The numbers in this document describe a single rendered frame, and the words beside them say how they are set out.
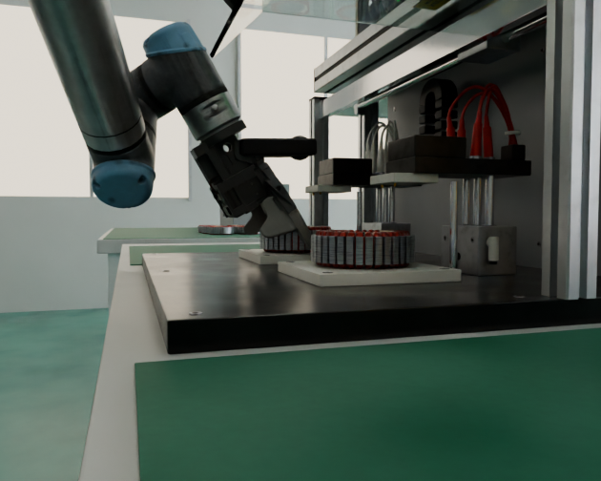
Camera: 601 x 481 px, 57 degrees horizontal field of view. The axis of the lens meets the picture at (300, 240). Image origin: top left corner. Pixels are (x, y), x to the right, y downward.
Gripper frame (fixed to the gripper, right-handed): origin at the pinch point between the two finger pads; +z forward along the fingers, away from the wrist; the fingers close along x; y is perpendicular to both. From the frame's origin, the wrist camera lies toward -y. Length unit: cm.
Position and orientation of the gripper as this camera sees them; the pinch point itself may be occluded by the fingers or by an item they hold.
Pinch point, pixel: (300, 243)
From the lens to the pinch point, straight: 83.6
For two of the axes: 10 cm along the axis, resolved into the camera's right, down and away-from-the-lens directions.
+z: 4.8, 8.6, 1.9
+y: -8.3, 5.1, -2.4
